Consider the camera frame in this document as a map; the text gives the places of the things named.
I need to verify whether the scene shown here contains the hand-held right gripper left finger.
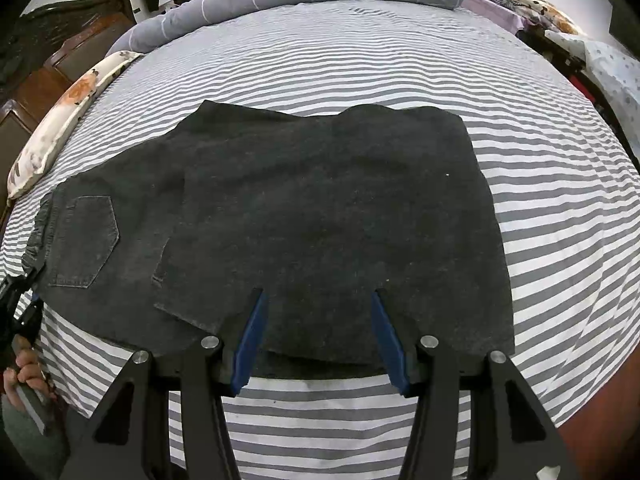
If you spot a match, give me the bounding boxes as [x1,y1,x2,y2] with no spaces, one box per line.
[57,287,271,480]

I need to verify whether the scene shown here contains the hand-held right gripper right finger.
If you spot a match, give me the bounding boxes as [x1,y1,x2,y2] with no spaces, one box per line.
[370,287,581,480]

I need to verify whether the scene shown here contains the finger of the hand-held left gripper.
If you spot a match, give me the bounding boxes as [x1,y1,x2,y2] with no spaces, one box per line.
[0,266,41,313]
[10,296,46,346]

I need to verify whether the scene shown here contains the dark grey denim pants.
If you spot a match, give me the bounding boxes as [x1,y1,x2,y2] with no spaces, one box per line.
[20,100,516,378]

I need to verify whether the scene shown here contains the person's left forearm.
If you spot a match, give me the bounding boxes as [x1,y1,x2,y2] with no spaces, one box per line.
[0,395,68,480]

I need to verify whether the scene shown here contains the person's left hand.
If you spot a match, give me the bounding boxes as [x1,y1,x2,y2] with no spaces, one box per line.
[2,347,58,401]

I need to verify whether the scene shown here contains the floral pillow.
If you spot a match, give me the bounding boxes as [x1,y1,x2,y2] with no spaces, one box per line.
[6,50,143,201]

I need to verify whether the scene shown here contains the grey striped bed sheet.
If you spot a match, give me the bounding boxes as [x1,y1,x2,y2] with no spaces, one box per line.
[0,0,640,480]

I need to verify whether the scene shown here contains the dark wooden headboard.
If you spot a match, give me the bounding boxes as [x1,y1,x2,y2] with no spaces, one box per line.
[0,0,138,211]

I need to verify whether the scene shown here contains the purple cloth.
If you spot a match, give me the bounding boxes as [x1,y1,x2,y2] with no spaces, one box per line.
[460,0,526,31]

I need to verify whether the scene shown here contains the white dotted cloth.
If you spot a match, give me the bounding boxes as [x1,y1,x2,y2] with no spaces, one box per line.
[545,30,640,161]

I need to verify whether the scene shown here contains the floral orange blanket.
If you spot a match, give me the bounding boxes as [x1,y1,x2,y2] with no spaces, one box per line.
[470,0,586,36]

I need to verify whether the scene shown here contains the black wall television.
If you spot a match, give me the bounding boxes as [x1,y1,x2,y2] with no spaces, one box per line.
[609,2,640,53]

